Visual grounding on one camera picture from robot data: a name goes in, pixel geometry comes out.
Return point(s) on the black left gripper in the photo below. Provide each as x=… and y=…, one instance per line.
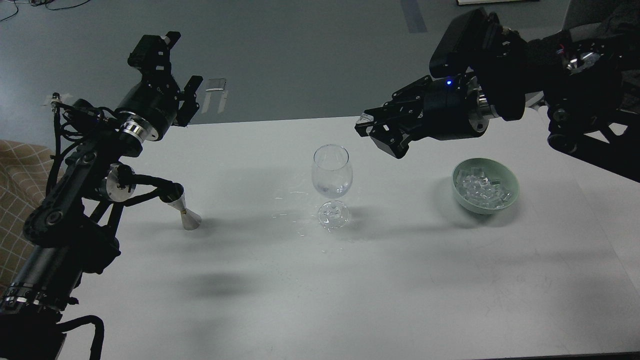
x=151, y=106

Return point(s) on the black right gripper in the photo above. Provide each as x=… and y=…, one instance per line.
x=445, y=109

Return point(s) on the steel cocktail jigger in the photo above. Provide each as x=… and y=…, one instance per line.
x=175, y=197

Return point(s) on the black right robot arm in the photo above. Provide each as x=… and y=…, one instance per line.
x=587, y=75

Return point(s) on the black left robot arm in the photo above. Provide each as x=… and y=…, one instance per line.
x=74, y=229

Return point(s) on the clear wine glass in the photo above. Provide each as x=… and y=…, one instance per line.
x=332, y=176

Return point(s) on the clear ice cubes pile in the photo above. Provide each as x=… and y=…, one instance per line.
x=477, y=188

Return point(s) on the silver floor plate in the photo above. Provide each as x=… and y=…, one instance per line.
x=215, y=85

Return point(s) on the green bowl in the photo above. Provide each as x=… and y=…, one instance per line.
x=493, y=169

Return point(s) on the beige checkered cloth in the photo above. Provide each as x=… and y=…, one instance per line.
x=24, y=171

